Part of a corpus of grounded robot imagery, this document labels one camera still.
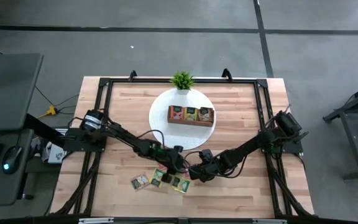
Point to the black frame clamp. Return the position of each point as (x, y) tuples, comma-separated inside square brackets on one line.
[(227, 74), (132, 74)]

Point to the grey desk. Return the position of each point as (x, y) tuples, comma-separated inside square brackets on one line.
[(8, 93)]

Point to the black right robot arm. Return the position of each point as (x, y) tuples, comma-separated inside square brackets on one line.
[(247, 146)]

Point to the silver bracket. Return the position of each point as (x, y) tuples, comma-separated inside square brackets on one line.
[(269, 221), (95, 220)]

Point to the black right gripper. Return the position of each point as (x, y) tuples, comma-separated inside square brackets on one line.
[(208, 171)]

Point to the grey metal cart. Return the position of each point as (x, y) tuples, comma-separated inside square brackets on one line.
[(353, 124)]

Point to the white round plate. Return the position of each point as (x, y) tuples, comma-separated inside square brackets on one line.
[(166, 102)]

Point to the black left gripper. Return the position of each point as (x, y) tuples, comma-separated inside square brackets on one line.
[(175, 163)]

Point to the pale silver tea packet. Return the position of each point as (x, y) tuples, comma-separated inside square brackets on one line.
[(205, 114), (140, 181)]

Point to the black computer mouse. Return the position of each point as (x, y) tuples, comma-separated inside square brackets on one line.
[(11, 158)]

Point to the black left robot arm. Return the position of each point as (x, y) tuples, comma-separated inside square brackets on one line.
[(126, 138)]

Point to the white paper box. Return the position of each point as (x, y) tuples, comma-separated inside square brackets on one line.
[(54, 154)]

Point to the wooden tea box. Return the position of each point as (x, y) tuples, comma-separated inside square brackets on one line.
[(191, 124)]

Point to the yellow plug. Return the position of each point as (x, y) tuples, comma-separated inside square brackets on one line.
[(51, 110)]

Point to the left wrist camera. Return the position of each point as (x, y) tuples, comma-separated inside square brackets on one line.
[(178, 148)]

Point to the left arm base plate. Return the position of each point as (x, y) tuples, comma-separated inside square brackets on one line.
[(82, 146)]

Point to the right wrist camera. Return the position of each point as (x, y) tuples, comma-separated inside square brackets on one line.
[(206, 154)]

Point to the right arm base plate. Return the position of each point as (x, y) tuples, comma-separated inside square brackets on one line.
[(292, 147)]

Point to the green plant white pot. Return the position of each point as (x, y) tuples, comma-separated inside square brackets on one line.
[(182, 81)]

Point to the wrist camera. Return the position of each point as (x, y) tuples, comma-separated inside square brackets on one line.
[(206, 154), (178, 148)]

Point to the black table frame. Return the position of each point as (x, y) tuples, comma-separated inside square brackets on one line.
[(135, 80)]

